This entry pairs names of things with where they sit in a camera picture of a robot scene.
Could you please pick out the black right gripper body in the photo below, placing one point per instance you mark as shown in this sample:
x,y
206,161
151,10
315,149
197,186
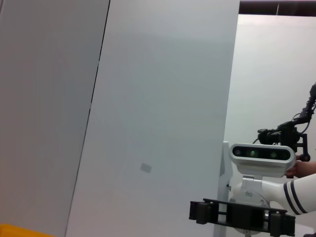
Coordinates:
x,y
242,214

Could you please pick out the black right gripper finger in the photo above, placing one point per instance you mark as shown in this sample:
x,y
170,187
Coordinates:
x,y
282,223
201,212

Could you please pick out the black handheld camera rig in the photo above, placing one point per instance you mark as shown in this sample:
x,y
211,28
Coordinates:
x,y
286,138

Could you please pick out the person's bare forearm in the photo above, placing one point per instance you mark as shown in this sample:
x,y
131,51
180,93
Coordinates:
x,y
312,169

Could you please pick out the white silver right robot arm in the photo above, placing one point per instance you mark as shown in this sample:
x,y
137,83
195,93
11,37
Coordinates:
x,y
296,195

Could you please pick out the person's bare hand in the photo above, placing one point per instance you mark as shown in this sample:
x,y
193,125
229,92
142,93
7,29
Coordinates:
x,y
297,169

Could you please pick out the yellow plastic bin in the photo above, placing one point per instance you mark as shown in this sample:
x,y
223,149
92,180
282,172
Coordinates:
x,y
22,230

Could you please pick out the white robot torso post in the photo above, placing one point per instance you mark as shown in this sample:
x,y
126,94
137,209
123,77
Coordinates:
x,y
223,172

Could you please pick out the silver robot head camera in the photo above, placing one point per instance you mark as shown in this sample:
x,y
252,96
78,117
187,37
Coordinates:
x,y
261,155

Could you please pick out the small grey wall plate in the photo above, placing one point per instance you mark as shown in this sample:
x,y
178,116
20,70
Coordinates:
x,y
146,168

